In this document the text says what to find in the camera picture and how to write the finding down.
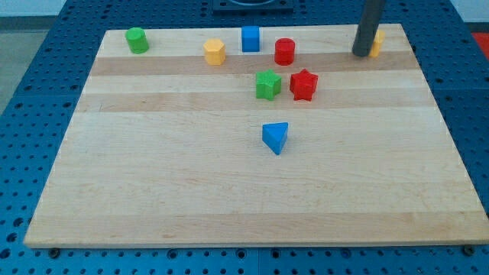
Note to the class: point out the green star block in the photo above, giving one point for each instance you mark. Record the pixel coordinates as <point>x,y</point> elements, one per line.
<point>268,85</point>

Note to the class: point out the red star block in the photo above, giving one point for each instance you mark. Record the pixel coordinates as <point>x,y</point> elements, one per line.
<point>303,85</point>

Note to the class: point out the blue triangle block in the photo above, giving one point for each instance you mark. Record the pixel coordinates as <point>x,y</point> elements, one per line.
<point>274,135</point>

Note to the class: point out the wooden board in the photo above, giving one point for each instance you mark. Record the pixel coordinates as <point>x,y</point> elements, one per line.
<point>165,151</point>

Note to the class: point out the yellow hexagon block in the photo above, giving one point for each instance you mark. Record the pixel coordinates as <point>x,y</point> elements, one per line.
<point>214,52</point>

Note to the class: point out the red cylinder block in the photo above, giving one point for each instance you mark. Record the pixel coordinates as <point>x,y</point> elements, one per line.
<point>284,51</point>

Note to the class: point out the blue cube block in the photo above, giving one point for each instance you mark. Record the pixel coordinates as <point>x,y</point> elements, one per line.
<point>250,39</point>

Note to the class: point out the green cylinder block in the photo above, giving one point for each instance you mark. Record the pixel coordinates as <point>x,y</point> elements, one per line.
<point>136,39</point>

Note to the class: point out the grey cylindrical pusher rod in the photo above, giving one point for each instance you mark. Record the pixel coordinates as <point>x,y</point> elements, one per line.
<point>367,27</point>

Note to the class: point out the yellow block behind rod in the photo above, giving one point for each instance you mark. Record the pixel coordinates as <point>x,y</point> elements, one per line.
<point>377,43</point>

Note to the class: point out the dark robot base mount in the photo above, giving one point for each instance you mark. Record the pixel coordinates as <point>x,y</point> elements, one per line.
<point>227,6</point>

